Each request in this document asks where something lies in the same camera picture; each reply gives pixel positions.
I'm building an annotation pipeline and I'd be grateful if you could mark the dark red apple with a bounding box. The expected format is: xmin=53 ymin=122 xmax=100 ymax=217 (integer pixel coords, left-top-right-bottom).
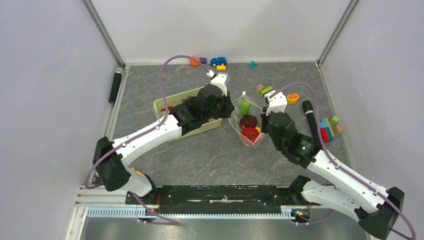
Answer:
xmin=239 ymin=114 xmax=258 ymax=130

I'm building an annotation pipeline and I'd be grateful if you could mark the clear dotted zip bag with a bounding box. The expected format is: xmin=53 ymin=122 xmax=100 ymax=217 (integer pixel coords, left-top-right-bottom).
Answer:
xmin=229 ymin=91 xmax=265 ymax=148

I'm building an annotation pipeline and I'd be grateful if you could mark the red tomato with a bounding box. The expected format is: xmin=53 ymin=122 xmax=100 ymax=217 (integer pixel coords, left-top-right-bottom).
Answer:
xmin=241 ymin=127 xmax=260 ymax=143

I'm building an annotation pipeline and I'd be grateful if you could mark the green cucumber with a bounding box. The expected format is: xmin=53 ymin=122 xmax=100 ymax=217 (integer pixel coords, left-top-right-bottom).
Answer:
xmin=240 ymin=100 xmax=251 ymax=117

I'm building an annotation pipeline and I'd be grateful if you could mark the pale green plastic basket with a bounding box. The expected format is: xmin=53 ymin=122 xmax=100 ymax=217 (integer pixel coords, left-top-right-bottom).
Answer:
xmin=152 ymin=86 xmax=223 ymax=143

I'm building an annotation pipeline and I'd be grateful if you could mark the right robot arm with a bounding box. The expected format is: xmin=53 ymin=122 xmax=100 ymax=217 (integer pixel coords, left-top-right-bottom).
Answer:
xmin=260 ymin=112 xmax=405 ymax=240

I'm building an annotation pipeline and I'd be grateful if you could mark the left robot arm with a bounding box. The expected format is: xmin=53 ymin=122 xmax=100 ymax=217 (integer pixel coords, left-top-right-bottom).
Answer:
xmin=92 ymin=83 xmax=234 ymax=204

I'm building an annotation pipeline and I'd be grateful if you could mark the green blue white brick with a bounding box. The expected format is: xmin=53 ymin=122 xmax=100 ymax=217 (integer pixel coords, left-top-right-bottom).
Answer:
xmin=259 ymin=86 xmax=274 ymax=98

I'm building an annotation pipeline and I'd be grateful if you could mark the brown wooden cube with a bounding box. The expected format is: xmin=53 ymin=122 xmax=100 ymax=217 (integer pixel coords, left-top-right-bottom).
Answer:
xmin=255 ymin=84 xmax=265 ymax=93

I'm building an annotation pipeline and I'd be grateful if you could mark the yellow orange toy figure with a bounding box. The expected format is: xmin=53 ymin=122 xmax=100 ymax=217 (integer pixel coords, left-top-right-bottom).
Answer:
xmin=286 ymin=93 xmax=300 ymax=104

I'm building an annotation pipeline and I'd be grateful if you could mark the yellow rectangular block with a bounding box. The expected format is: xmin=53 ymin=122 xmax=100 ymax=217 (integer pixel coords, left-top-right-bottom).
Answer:
xmin=216 ymin=65 xmax=227 ymax=71

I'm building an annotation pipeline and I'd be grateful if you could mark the black microphone on right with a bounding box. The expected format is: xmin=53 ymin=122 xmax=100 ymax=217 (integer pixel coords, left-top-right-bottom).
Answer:
xmin=302 ymin=100 xmax=322 ymax=148

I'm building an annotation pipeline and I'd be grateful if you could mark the black microphone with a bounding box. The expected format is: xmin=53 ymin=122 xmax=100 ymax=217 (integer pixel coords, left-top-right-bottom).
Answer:
xmin=302 ymin=100 xmax=322 ymax=148
xmin=108 ymin=66 xmax=124 ymax=104

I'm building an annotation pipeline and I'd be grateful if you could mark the blue toy car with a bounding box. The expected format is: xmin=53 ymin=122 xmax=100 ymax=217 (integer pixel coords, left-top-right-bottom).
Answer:
xmin=209 ymin=56 xmax=227 ymax=67

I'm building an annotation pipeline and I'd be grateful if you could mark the red chili pepper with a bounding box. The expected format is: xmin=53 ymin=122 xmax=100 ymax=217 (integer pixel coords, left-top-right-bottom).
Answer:
xmin=160 ymin=106 xmax=174 ymax=112

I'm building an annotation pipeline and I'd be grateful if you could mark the orange round block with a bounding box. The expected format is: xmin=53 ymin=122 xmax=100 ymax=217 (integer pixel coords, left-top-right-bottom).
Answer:
xmin=189 ymin=57 xmax=201 ymax=67

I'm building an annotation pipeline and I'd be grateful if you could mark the teal triangular block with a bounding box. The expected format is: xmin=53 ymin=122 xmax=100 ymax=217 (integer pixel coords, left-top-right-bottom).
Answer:
xmin=249 ymin=61 xmax=258 ymax=69

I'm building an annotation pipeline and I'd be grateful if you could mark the multicolour brick stack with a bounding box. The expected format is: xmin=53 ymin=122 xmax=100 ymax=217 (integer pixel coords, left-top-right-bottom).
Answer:
xmin=320 ymin=118 xmax=335 ymax=143

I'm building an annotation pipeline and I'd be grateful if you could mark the small green cube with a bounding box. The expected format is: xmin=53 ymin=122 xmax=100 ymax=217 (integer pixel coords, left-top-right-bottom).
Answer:
xmin=330 ymin=116 xmax=340 ymax=124

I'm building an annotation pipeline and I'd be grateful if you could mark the small tan cube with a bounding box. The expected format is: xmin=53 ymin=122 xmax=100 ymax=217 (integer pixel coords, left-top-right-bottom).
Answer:
xmin=334 ymin=124 xmax=345 ymax=134

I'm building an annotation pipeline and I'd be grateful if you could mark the black base bar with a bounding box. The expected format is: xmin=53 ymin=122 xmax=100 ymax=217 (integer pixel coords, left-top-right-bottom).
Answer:
xmin=141 ymin=185 xmax=310 ymax=214

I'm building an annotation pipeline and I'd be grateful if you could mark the black microphone on left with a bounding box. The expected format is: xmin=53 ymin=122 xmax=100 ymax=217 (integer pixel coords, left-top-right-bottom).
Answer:
xmin=108 ymin=66 xmax=124 ymax=104

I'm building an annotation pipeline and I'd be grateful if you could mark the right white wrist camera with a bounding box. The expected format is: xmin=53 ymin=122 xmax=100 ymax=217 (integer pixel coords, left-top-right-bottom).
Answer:
xmin=263 ymin=90 xmax=288 ymax=116

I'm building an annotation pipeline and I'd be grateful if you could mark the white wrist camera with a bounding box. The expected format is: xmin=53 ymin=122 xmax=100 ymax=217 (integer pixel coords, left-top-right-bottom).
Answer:
xmin=206 ymin=70 xmax=230 ymax=96
xmin=263 ymin=90 xmax=288 ymax=116

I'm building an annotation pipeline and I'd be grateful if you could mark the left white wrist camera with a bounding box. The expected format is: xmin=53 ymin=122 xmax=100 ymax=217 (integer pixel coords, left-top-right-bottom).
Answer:
xmin=206 ymin=70 xmax=230 ymax=96

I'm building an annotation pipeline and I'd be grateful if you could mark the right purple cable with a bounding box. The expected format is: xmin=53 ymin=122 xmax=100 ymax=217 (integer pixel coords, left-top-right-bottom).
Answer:
xmin=269 ymin=81 xmax=417 ymax=240

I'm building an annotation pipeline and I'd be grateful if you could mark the purple cable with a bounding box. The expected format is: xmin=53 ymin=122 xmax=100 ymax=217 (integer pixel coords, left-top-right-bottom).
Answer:
xmin=83 ymin=54 xmax=213 ymax=190
xmin=269 ymin=81 xmax=417 ymax=240

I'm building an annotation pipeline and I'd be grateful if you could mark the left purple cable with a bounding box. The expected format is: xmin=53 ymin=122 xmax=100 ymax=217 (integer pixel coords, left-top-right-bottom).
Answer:
xmin=83 ymin=54 xmax=213 ymax=190

